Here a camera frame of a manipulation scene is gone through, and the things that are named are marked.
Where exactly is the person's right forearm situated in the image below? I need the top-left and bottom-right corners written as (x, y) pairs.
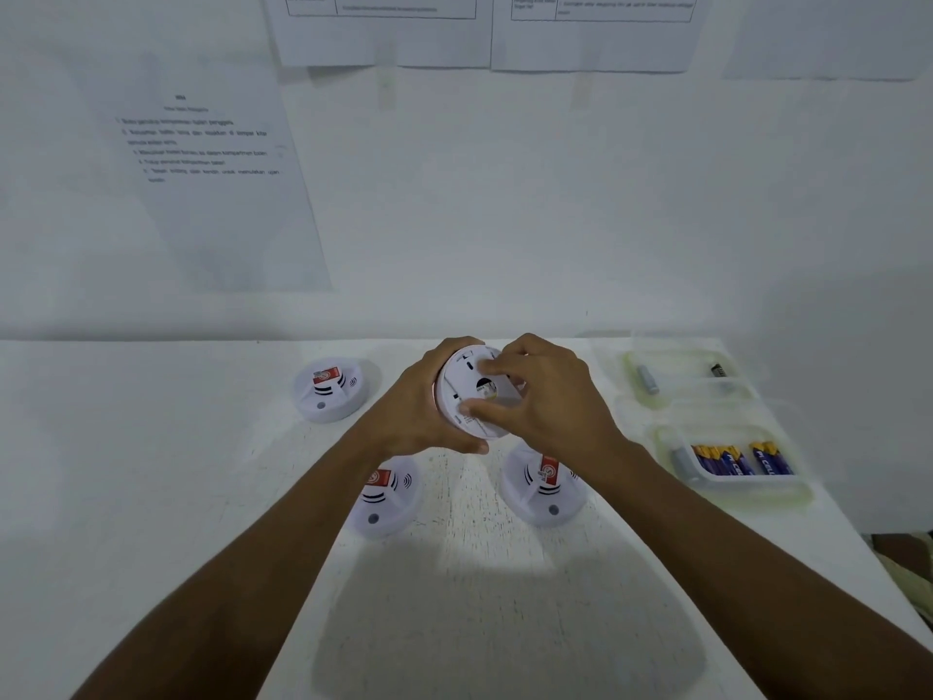
top-left (591, 442), bottom-right (933, 700)

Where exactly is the person's left hand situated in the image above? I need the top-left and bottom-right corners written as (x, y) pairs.
top-left (361, 335), bottom-right (491, 464)

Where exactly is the white smoke detector red label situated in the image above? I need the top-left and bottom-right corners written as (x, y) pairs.
top-left (346, 455), bottom-right (424, 541)
top-left (293, 358), bottom-right (368, 424)
top-left (499, 442), bottom-right (588, 530)
top-left (431, 344), bottom-right (528, 439)

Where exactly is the green brown patterned floor mat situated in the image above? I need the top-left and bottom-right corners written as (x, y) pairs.
top-left (863, 531), bottom-right (933, 635)

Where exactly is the person's right hand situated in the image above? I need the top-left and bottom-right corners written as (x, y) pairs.
top-left (459, 332), bottom-right (642, 480)

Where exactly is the person's left forearm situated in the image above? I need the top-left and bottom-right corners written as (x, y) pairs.
top-left (72, 428), bottom-right (406, 700)

